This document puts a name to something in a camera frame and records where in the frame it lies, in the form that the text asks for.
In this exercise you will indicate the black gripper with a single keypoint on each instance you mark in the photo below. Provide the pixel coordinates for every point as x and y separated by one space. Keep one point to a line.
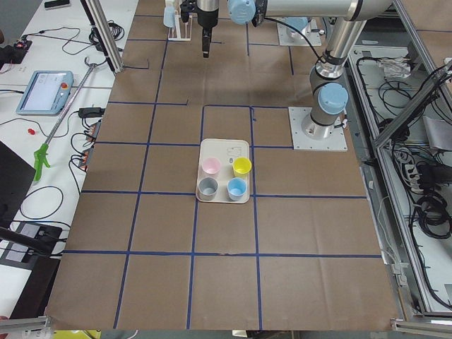
206 18

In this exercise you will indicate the light blue cup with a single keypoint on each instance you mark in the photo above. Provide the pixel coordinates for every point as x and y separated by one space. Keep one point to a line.
169 17
236 188

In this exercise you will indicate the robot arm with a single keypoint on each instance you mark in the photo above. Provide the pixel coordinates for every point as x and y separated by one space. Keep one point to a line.
330 97
351 16

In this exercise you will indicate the pink cup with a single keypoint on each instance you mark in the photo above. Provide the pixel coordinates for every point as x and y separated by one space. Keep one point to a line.
211 166

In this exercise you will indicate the yellow cup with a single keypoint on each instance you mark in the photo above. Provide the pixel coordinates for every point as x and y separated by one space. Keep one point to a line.
241 167

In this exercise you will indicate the grey cup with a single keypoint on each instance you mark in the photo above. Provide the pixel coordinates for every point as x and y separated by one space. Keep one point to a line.
207 189

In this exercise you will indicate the cream serving tray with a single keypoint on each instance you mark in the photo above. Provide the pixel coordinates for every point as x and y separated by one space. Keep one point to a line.
226 150

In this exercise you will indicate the black power adapter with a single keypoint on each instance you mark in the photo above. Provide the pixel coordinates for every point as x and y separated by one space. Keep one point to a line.
90 112

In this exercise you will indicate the teach pendant tablet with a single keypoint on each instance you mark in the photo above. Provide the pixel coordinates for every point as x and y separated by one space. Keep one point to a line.
46 93

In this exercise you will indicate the brown paper table cover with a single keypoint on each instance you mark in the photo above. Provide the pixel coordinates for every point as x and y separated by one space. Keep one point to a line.
199 213

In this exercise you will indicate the white wire cup rack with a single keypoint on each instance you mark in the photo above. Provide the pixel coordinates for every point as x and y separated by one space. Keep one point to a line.
182 30

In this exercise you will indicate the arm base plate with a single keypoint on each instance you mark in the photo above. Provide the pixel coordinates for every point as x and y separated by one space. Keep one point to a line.
306 135
307 26

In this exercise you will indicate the aluminium frame post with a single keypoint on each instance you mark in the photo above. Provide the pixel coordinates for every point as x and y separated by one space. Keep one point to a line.
99 24

